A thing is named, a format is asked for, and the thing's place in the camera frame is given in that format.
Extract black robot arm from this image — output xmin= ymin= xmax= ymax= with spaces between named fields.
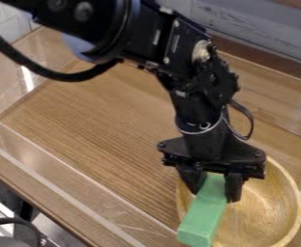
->
xmin=0 ymin=0 xmax=266 ymax=203

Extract green rectangular block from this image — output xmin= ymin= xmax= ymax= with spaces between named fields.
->
xmin=177 ymin=175 xmax=226 ymax=247

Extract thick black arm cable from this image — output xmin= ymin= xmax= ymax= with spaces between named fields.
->
xmin=0 ymin=23 xmax=125 ymax=83

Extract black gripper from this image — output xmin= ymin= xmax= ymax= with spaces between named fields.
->
xmin=155 ymin=117 xmax=267 ymax=204

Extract grey bench in background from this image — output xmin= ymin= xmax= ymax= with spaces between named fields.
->
xmin=155 ymin=0 xmax=301 ymax=62

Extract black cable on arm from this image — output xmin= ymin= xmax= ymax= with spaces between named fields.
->
xmin=222 ymin=99 xmax=255 ymax=142

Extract light wooden bowl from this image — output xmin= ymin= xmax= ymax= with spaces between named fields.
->
xmin=175 ymin=158 xmax=301 ymax=247

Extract black cable lower left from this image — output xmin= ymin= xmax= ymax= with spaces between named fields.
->
xmin=0 ymin=217 xmax=48 ymax=247

